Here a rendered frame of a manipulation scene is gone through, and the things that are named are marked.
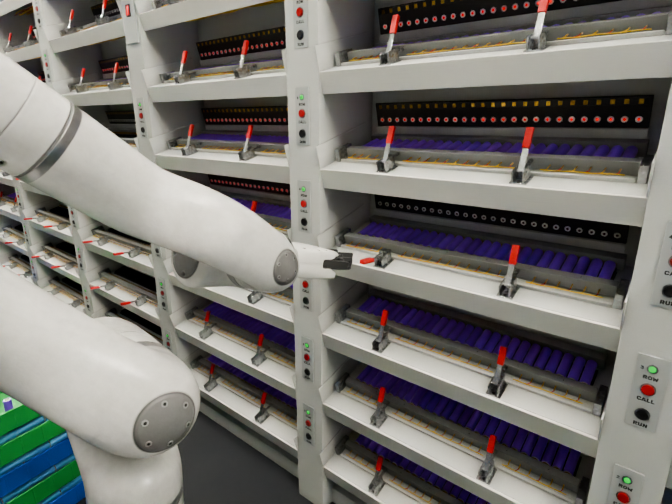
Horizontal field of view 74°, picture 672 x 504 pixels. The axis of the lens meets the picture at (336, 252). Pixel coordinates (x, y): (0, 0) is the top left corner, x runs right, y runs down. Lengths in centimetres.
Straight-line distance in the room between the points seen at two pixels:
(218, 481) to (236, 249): 113
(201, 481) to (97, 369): 108
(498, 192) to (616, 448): 45
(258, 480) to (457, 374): 80
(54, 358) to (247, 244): 22
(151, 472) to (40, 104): 45
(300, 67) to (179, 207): 59
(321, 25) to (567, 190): 58
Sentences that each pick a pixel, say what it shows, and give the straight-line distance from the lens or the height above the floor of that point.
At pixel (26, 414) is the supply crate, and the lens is 143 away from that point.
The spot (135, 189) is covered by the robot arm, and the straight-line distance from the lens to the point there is 52.
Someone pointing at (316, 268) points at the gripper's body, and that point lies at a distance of 70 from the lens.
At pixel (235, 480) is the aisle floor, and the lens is 156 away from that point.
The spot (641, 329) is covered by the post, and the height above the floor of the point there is 76.
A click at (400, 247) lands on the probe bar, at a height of 79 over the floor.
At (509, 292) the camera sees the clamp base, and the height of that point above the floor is 77.
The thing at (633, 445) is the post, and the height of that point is 57.
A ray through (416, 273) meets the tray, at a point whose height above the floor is 76.
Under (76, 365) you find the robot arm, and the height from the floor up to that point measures 82.
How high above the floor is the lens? 105
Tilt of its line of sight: 16 degrees down
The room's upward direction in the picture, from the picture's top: straight up
